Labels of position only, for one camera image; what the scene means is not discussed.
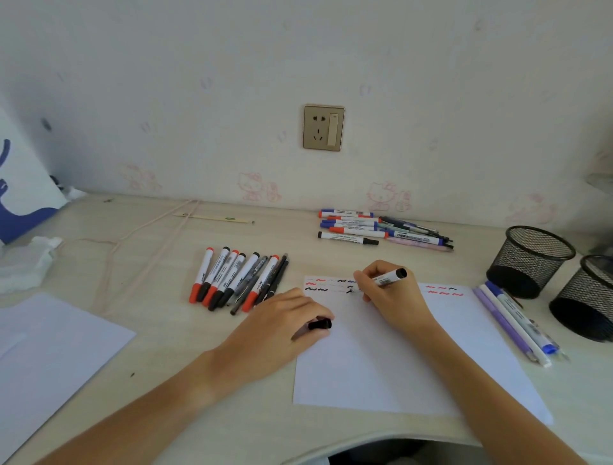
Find purple slim pen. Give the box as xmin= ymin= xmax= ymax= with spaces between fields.
xmin=474 ymin=287 xmax=538 ymax=363

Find black mesh cup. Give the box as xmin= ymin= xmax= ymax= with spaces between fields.
xmin=486 ymin=225 xmax=577 ymax=300
xmin=549 ymin=254 xmax=613 ymax=344

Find gold wall socket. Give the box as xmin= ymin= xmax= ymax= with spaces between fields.
xmin=302 ymin=103 xmax=345 ymax=152

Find person's left forearm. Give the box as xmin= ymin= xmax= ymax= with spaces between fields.
xmin=36 ymin=352 xmax=226 ymax=465

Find light wooden table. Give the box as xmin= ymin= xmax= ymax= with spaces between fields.
xmin=0 ymin=194 xmax=613 ymax=465

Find blue-capped white marker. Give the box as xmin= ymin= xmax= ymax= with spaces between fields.
xmin=485 ymin=280 xmax=559 ymax=355

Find white slim pen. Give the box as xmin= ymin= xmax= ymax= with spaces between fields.
xmin=478 ymin=285 xmax=552 ymax=369

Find pile of assorted pens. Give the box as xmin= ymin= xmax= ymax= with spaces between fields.
xmin=317 ymin=208 xmax=455 ymax=253

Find person's right forearm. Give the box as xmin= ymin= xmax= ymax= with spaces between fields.
xmin=414 ymin=325 xmax=590 ymax=465

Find thin pink cord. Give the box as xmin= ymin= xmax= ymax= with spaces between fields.
xmin=59 ymin=199 xmax=201 ymax=317

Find person's right hand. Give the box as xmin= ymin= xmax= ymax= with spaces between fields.
xmin=353 ymin=260 xmax=441 ymax=342

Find wooden pencil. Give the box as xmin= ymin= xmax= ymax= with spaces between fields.
xmin=503 ymin=289 xmax=571 ymax=363

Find blank white paper sheet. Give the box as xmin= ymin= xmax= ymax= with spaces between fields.
xmin=0 ymin=293 xmax=137 ymax=463

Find white paper sheet with squiggles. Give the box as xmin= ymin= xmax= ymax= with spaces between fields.
xmin=292 ymin=274 xmax=554 ymax=426

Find black slim pen silver tip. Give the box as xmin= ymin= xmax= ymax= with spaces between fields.
xmin=254 ymin=254 xmax=288 ymax=307
xmin=261 ymin=258 xmax=291 ymax=303

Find paper-wrapped chopsticks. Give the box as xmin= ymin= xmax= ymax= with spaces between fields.
xmin=173 ymin=213 xmax=255 ymax=225

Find red-capped white marker pen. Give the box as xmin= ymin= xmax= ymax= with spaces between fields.
xmin=202 ymin=249 xmax=239 ymax=307
xmin=188 ymin=247 xmax=215 ymax=305
xmin=241 ymin=254 xmax=280 ymax=313

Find clear acrylic rack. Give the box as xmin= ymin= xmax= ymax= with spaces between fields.
xmin=586 ymin=153 xmax=613 ymax=255

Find white plastic bag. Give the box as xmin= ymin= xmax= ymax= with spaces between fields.
xmin=0 ymin=107 xmax=68 ymax=245

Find person's left hand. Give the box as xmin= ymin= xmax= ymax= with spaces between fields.
xmin=208 ymin=287 xmax=336 ymax=399

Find crumpled white tissue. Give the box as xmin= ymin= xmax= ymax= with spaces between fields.
xmin=0 ymin=236 xmax=63 ymax=296

